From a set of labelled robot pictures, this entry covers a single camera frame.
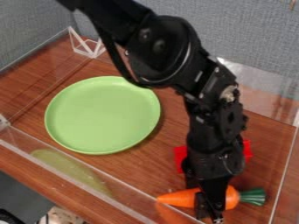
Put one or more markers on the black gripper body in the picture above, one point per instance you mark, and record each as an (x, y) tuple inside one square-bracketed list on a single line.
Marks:
[(220, 165)]

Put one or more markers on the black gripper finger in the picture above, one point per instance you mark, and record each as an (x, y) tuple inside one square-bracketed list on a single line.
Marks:
[(209, 199)]

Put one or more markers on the orange toy carrot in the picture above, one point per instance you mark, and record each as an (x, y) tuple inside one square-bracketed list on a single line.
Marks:
[(183, 198)]

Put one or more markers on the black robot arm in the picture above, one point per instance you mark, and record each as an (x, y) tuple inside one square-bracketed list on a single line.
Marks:
[(157, 54)]

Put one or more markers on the green plastic plate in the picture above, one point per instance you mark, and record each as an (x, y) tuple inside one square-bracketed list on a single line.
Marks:
[(101, 115)]

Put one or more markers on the red toy pepper block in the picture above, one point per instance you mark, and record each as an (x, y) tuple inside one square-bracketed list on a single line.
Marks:
[(180, 154)]

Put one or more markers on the clear acrylic enclosure wall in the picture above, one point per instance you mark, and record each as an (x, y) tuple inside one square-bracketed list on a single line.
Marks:
[(111, 189)]

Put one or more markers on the clear acrylic corner bracket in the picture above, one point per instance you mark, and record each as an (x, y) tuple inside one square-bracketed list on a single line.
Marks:
[(87, 47)]

